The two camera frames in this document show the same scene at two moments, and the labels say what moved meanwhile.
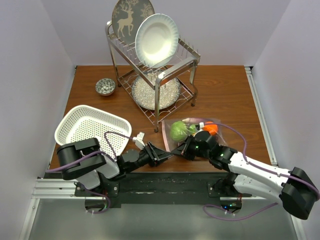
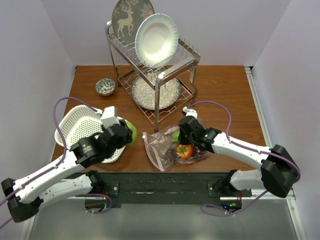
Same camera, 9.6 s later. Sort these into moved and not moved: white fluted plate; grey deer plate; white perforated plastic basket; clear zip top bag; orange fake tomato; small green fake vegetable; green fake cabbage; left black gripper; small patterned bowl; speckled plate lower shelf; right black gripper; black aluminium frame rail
Moved: small green fake vegetable; right black gripper; green fake cabbage; clear zip top bag; orange fake tomato; left black gripper
Not moved: white perforated plastic basket; black aluminium frame rail; grey deer plate; small patterned bowl; white fluted plate; speckled plate lower shelf
